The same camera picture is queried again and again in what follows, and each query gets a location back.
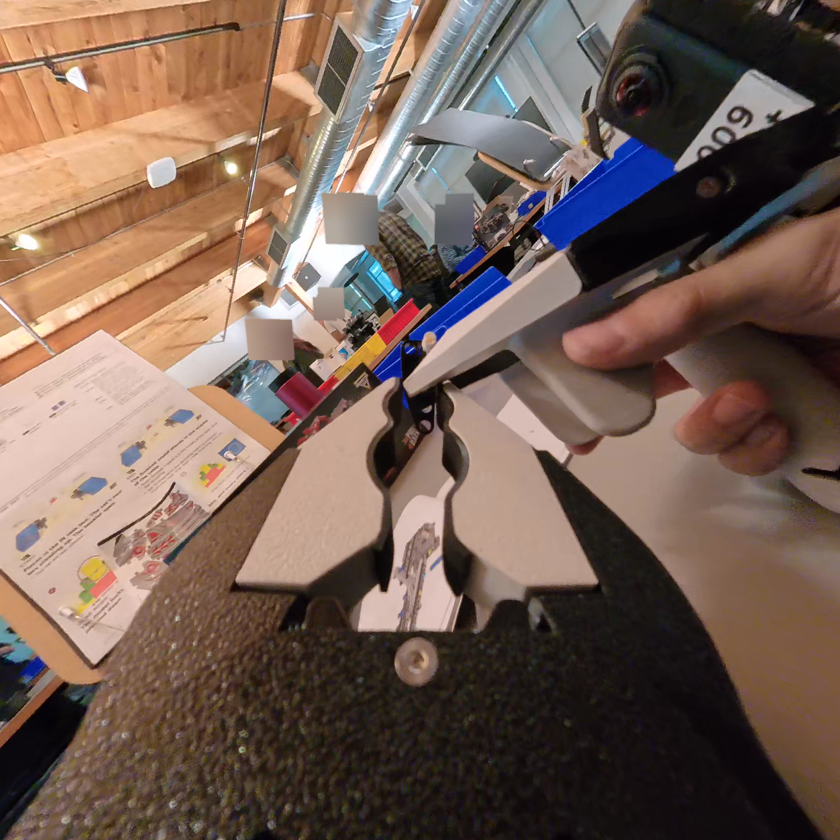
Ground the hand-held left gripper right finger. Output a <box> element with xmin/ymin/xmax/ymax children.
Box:
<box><xmin>438</xmin><ymin>384</ymin><xmax>601</xmax><ymax>631</ymax></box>

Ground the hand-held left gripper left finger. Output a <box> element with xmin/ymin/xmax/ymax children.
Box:
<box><xmin>233</xmin><ymin>377</ymin><xmax>404</xmax><ymax>592</ymax></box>

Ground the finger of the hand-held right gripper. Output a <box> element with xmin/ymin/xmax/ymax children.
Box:
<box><xmin>402</xmin><ymin>251</ymin><xmax>585</xmax><ymax>396</ymax></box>
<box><xmin>458</xmin><ymin>327</ymin><xmax>658</xmax><ymax>447</ymax></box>

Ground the person's right hand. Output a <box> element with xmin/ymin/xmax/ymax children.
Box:
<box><xmin>563</xmin><ymin>210</ymin><xmax>840</xmax><ymax>478</ymax></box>

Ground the white building instruction booklet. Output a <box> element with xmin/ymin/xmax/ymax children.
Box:
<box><xmin>357</xmin><ymin>476</ymin><xmax>463</xmax><ymax>632</ymax></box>

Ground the red plastic bin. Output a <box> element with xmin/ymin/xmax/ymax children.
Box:
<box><xmin>379</xmin><ymin>298</ymin><xmax>421</xmax><ymax>337</ymax></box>

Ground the black toy set box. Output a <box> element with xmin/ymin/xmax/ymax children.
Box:
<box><xmin>285</xmin><ymin>364</ymin><xmax>421</xmax><ymax>490</ymax></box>

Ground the dark red tumbler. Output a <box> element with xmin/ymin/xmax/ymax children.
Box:
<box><xmin>276</xmin><ymin>371</ymin><xmax>326</xmax><ymax>420</ymax></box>

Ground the wooden document board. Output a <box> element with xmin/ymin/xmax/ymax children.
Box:
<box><xmin>0</xmin><ymin>384</ymin><xmax>286</xmax><ymax>686</ymax></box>

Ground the yellow plastic bin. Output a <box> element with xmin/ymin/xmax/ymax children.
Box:
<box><xmin>336</xmin><ymin>333</ymin><xmax>389</xmax><ymax>378</ymax></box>

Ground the toy sticker sheet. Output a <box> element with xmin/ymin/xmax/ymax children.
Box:
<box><xmin>98</xmin><ymin>482</ymin><xmax>214</xmax><ymax>592</ymax></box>

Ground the grey curved panel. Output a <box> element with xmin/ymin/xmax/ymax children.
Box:
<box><xmin>407</xmin><ymin>108</ymin><xmax>568</xmax><ymax>185</ymax></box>

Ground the printed instruction sheet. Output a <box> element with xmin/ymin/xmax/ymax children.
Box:
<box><xmin>0</xmin><ymin>330</ymin><xmax>271</xmax><ymax>667</ymax></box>

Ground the silver duct with vents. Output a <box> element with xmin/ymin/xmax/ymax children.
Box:
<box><xmin>262</xmin><ymin>0</ymin><xmax>427</xmax><ymax>293</ymax></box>

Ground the silver ventilation duct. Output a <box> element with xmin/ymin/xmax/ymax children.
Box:
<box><xmin>354</xmin><ymin>0</ymin><xmax>546</xmax><ymax>198</ymax></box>

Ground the black lighting rail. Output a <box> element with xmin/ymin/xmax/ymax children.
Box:
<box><xmin>0</xmin><ymin>21</ymin><xmax>240</xmax><ymax>75</ymax></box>

